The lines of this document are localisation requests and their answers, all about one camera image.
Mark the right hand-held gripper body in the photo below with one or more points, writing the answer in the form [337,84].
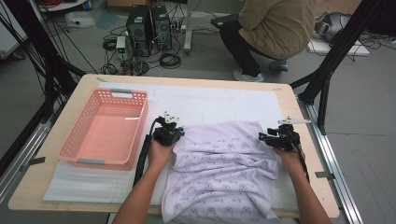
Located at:
[285,140]

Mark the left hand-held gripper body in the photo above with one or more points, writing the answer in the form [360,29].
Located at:
[166,133]

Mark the lavender printed towel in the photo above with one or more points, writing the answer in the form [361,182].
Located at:
[221,174]

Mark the pink plastic basket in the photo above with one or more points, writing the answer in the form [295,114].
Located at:
[109,133]

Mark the person's left hand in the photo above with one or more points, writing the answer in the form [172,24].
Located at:
[158,154]

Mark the person's right hand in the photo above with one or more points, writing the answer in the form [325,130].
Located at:
[291,161]

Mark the grey tape strip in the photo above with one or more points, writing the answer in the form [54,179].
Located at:
[34,161]
[325,175]

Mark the white foam mat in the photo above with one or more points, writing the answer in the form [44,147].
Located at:
[218,102]

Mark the white foam board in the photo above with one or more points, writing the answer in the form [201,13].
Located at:
[320,48]

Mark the small white box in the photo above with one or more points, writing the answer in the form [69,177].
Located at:
[120,43]

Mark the white metal stand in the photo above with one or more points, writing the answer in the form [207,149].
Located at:
[187,31]

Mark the black computer tower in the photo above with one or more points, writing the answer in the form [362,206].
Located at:
[162,28]
[138,28]

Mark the flat black device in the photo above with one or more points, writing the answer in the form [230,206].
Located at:
[222,20]

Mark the grey rounded device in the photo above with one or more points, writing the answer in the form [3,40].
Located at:
[333,25]

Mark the clear plastic bag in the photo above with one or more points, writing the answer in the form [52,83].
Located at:
[79,19]

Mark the round white table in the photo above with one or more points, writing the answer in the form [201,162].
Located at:
[62,5]

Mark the white cabinet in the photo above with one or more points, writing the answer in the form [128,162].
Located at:
[9,37]

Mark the aluminium rail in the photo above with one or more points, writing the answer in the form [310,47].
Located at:
[28,149]
[339,186]

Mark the black metal frame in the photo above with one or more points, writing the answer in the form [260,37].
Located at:
[31,31]
[342,40]

